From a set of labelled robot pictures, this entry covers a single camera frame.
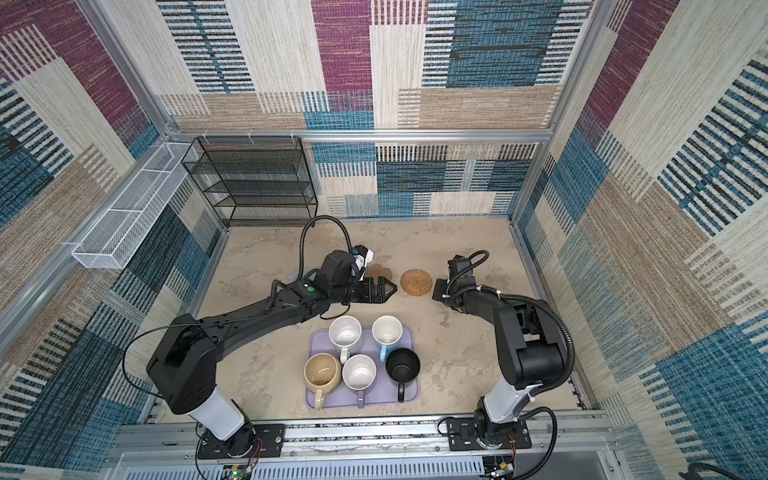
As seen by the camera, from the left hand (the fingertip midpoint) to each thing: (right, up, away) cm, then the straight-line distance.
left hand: (388, 285), depth 82 cm
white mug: (-13, -15, +7) cm, 21 cm away
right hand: (+18, -4, +15) cm, 24 cm away
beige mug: (-18, -25, +1) cm, 30 cm away
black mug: (+4, -23, +1) cm, 23 cm away
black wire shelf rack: (-48, +34, +28) cm, 66 cm away
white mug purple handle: (-8, -24, +1) cm, 25 cm away
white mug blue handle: (0, -14, +5) cm, 15 cm away
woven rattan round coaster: (+10, -1, +20) cm, 22 cm away
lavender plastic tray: (-12, -29, -3) cm, 31 cm away
